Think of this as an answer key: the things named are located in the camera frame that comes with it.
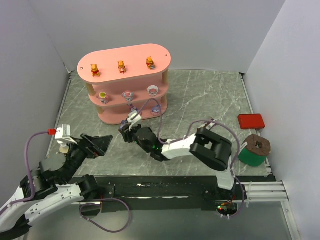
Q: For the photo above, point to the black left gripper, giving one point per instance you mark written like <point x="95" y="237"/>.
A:
<point x="90" y="145"/>

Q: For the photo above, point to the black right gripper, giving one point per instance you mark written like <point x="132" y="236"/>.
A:
<point x="128" y="134"/>

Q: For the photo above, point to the pink cloud toy blue bows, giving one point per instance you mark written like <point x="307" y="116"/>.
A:
<point x="128" y="95"/>

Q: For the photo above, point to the pink cup toy yellow top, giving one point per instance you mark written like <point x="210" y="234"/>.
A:
<point x="103" y="98"/>

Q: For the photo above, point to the pink white frilly toy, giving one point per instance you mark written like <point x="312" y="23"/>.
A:
<point x="152" y="90"/>

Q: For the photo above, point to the orange bear toy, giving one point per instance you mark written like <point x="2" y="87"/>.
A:
<point x="150" y="63"/>
<point x="121" y="67"/>
<point x="95" y="70"/>

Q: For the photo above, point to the small purple bunny toy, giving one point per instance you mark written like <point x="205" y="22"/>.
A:
<point x="123" y="123"/>

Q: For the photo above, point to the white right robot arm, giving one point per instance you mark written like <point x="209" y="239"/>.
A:
<point x="210" y="148"/>

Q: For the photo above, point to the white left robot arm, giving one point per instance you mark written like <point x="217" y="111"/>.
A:
<point x="47" y="188"/>

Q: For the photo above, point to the pink three-tier wooden shelf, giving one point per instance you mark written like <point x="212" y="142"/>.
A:
<point x="136" y="79"/>

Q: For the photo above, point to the beige round disc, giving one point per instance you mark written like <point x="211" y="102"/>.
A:
<point x="63" y="148"/>

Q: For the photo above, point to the brown chocolate bar wrapper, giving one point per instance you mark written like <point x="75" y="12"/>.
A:
<point x="210" y="125"/>

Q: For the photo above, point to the red box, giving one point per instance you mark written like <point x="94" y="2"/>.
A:
<point x="251" y="121"/>

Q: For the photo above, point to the green brown tape roll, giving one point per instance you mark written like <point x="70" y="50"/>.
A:
<point x="254" y="150"/>

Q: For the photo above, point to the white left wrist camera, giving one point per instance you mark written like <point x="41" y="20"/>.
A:
<point x="63" y="135"/>

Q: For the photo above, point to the black base frame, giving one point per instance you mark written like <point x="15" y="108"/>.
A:
<point x="148" y="193"/>

